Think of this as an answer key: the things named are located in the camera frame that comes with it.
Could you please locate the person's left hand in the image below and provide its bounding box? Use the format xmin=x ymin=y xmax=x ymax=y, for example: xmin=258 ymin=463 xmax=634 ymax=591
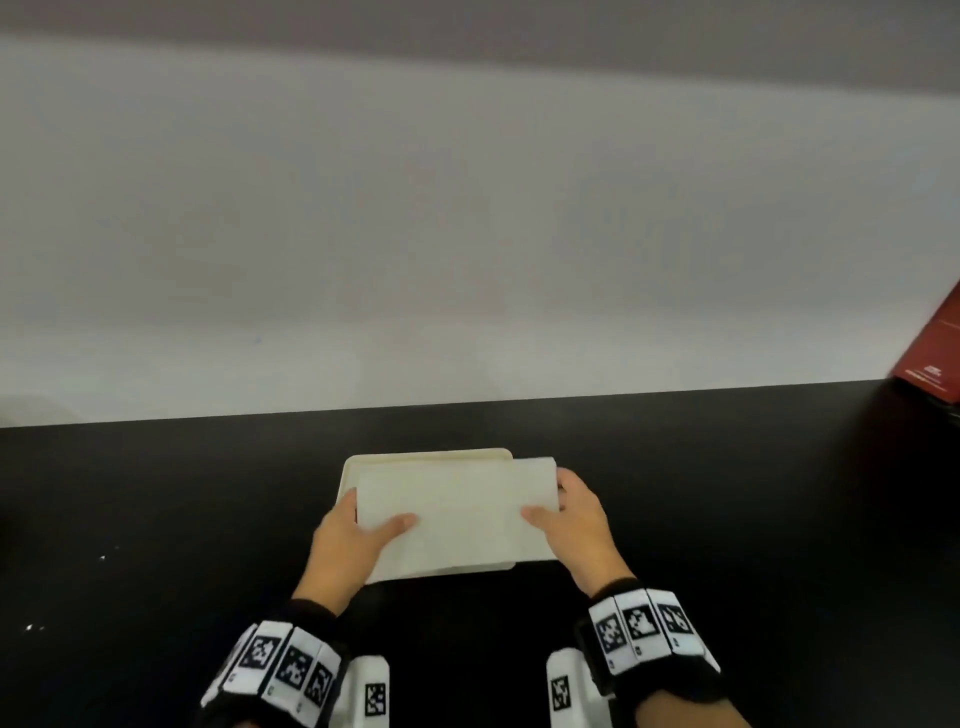
xmin=291 ymin=487 xmax=419 ymax=618

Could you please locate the person's right hand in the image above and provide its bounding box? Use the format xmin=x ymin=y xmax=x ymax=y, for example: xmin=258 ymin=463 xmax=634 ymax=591
xmin=520 ymin=468 xmax=636 ymax=599

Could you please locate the white paper sheet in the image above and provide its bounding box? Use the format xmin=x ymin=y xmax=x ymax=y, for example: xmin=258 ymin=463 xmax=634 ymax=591
xmin=355 ymin=456 xmax=561 ymax=585

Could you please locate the person's right forearm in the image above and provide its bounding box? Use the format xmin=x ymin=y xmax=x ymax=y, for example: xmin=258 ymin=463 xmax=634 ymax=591
xmin=636 ymin=687 xmax=753 ymax=728

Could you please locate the cream rectangular tray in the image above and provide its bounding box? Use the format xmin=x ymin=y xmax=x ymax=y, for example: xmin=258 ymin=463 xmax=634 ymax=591
xmin=336 ymin=447 xmax=520 ymax=576

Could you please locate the black wristband with marker tags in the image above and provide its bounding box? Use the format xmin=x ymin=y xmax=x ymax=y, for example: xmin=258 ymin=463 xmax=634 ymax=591
xmin=576 ymin=576 xmax=727 ymax=705
xmin=198 ymin=599 xmax=351 ymax=728

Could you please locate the red cardboard box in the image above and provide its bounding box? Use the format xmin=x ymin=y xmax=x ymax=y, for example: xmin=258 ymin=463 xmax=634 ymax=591
xmin=890 ymin=280 xmax=960 ymax=411

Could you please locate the white wrist camera block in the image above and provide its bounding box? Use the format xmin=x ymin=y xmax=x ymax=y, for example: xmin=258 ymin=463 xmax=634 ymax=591
xmin=339 ymin=655 xmax=392 ymax=728
xmin=545 ymin=648 xmax=618 ymax=728

